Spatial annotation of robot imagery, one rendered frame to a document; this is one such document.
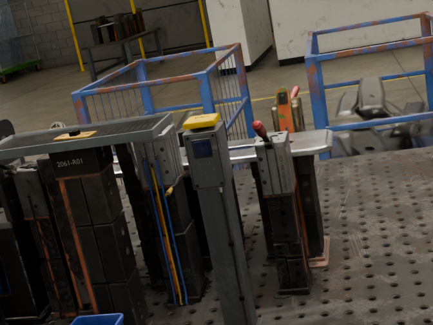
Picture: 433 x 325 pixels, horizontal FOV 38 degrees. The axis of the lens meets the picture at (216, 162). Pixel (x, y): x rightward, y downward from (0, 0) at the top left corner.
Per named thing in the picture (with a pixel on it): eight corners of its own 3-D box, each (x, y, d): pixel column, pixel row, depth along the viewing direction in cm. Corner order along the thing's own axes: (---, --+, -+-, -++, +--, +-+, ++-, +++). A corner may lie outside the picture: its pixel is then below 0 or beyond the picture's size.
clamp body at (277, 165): (317, 273, 148) (295, 128, 138) (316, 296, 138) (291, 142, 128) (278, 275, 151) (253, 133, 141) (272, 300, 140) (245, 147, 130)
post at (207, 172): (262, 318, 134) (225, 120, 121) (258, 338, 127) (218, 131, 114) (228, 320, 135) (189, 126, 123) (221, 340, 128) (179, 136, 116)
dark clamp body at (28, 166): (101, 293, 160) (64, 151, 149) (80, 322, 147) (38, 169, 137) (63, 296, 162) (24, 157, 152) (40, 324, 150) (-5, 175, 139)
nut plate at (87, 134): (98, 131, 124) (96, 126, 123) (87, 137, 120) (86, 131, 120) (63, 135, 127) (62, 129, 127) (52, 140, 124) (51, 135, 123)
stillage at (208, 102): (162, 178, 490) (136, 59, 463) (262, 167, 471) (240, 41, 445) (109, 245, 378) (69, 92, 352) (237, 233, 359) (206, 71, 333)
